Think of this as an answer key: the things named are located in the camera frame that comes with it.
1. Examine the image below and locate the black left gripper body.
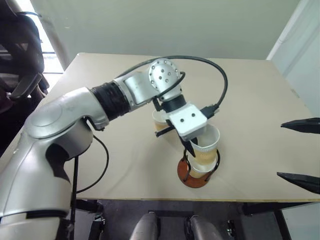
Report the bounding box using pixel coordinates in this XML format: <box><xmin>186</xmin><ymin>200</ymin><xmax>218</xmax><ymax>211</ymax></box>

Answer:
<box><xmin>165</xmin><ymin>119</ymin><xmax>200</xmax><ymax>146</ymax></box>

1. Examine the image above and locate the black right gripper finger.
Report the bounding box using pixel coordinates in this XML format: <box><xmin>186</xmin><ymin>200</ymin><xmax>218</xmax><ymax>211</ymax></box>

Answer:
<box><xmin>280</xmin><ymin>117</ymin><xmax>320</xmax><ymax>135</ymax></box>
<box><xmin>276</xmin><ymin>171</ymin><xmax>320</xmax><ymax>195</ymax></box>

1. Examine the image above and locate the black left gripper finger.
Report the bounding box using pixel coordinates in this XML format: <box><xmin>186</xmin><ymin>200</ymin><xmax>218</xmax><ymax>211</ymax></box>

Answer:
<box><xmin>154</xmin><ymin>125</ymin><xmax>176</xmax><ymax>137</ymax></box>
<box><xmin>183</xmin><ymin>140</ymin><xmax>197</xmax><ymax>158</ymax></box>

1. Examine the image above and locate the white and tan paper cup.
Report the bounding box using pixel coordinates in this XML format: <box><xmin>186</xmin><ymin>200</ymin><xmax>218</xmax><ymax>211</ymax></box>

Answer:
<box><xmin>151</xmin><ymin>109</ymin><xmax>176</xmax><ymax>141</ymax></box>
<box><xmin>189</xmin><ymin>123</ymin><xmax>221</xmax><ymax>168</ymax></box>
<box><xmin>189</xmin><ymin>161</ymin><xmax>216</xmax><ymax>180</ymax></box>

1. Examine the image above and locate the grey rounded robot leg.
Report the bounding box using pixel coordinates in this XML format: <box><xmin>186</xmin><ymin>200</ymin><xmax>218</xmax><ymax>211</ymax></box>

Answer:
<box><xmin>186</xmin><ymin>214</ymin><xmax>224</xmax><ymax>240</ymax></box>
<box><xmin>135</xmin><ymin>211</ymin><xmax>161</xmax><ymax>240</ymax></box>

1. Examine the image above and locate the black office chair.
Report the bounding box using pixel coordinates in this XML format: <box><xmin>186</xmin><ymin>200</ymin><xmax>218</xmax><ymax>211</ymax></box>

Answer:
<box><xmin>0</xmin><ymin>0</ymin><xmax>51</xmax><ymax>102</ymax></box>

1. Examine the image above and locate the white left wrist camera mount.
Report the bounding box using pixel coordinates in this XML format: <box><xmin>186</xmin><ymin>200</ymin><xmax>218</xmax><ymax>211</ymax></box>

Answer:
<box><xmin>166</xmin><ymin>104</ymin><xmax>208</xmax><ymax>142</ymax></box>

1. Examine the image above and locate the wire cup holder brown base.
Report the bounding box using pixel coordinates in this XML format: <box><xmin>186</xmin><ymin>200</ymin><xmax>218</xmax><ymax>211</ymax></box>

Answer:
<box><xmin>176</xmin><ymin>148</ymin><xmax>222</xmax><ymax>189</ymax></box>

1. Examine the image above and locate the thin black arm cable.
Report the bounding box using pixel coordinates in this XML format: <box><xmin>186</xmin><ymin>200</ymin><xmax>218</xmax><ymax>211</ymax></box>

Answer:
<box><xmin>70</xmin><ymin>116</ymin><xmax>110</xmax><ymax>227</ymax></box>

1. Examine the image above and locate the thick black wrist cable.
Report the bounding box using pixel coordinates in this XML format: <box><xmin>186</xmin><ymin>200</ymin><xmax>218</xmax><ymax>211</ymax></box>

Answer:
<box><xmin>115</xmin><ymin>55</ymin><xmax>229</xmax><ymax>119</ymax></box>

